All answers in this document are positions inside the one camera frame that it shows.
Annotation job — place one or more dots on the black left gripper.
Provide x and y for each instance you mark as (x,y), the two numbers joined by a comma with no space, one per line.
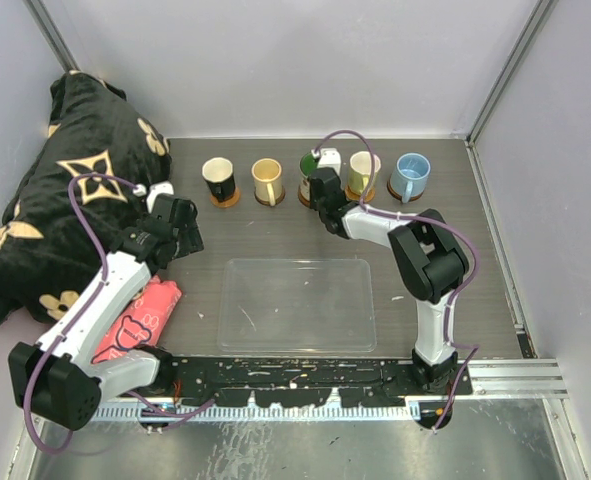
(191,242)

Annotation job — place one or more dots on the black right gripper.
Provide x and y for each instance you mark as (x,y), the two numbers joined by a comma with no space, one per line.
(312,202)

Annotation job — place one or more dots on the brown ringed wooden coaster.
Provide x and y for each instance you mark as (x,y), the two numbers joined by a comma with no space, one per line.
(309,201)

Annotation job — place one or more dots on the green interior mug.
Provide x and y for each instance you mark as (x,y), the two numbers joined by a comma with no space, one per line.
(306,167)

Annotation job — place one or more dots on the orange coaster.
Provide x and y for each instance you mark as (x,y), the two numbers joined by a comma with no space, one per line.
(356,197)
(228,203)

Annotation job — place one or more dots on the dark brown coaster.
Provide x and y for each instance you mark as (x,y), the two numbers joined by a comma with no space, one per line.
(270,201)

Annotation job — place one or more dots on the olive green white mug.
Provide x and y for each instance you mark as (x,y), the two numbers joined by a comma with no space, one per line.
(360,171)

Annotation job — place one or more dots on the yellow mug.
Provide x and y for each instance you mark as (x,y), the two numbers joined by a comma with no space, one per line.
(267,177)

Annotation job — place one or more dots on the light brown ringed coaster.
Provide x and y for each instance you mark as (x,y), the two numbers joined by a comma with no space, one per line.
(406,196)

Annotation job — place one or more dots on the white mug black handle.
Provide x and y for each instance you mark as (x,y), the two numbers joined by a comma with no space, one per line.
(218,174)

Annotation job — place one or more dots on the blue mug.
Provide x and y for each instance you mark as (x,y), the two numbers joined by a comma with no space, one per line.
(411,168)

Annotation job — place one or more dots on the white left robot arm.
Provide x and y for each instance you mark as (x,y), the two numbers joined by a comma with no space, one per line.
(55,378)

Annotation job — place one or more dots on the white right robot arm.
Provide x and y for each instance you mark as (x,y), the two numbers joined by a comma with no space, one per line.
(429,259)

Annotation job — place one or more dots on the pink printed cloth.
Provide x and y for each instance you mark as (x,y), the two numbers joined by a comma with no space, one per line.
(141,323)

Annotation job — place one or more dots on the clear plastic tray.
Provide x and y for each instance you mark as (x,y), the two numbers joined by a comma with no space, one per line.
(288,306)

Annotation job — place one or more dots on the black floral plush blanket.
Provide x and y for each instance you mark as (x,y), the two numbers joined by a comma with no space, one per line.
(96,137)

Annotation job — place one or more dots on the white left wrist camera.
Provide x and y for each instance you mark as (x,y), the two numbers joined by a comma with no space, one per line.
(150,194)

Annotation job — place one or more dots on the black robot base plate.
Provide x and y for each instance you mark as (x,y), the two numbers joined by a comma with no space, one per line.
(290,383)

